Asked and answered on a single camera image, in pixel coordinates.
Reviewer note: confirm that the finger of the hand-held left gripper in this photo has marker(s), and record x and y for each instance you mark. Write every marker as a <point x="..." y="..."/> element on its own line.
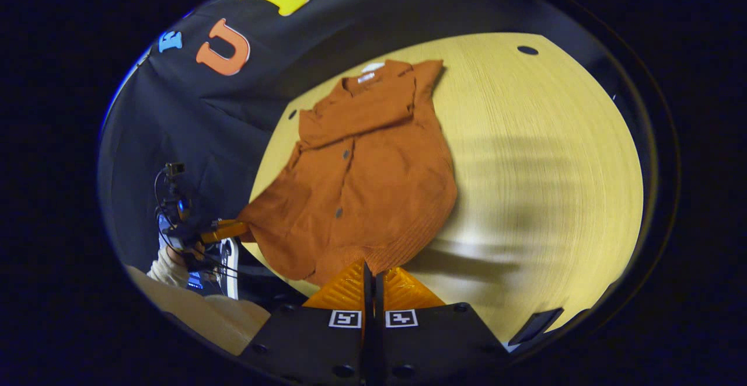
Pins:
<point x="224" y="232"/>

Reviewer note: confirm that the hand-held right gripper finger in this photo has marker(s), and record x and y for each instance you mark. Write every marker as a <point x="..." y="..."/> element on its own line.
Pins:
<point x="367" y="292"/>
<point x="379" y="295"/>

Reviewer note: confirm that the orange button-up shirt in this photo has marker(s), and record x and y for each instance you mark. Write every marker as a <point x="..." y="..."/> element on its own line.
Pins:
<point x="362" y="187"/>

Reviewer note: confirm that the person's cream sweater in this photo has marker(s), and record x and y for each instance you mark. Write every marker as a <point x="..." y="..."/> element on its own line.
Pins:
<point x="204" y="316"/>

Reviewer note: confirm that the black backdrop cloth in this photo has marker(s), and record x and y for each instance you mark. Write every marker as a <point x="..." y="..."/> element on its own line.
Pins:
<point x="204" y="117"/>

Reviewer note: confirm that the dark flat panel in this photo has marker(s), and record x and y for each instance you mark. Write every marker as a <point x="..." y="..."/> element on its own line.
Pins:
<point x="537" y="324"/>

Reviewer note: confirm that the white paper hang tag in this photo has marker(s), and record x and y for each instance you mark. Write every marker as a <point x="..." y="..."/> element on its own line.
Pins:
<point x="373" y="67"/>

